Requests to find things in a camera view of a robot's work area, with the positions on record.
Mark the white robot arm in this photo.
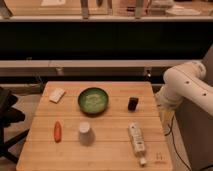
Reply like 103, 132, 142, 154
155, 61, 213, 116

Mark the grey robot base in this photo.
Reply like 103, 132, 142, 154
175, 44, 213, 171

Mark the green bowl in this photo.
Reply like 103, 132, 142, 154
78, 87, 109, 115

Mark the clear plastic bottle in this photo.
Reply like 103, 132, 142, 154
128, 122, 146, 167

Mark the orange carrot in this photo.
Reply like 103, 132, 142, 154
54, 121, 62, 143

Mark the black office chair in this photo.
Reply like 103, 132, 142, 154
0, 87, 29, 163

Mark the black cable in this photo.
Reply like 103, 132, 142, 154
165, 114, 191, 171

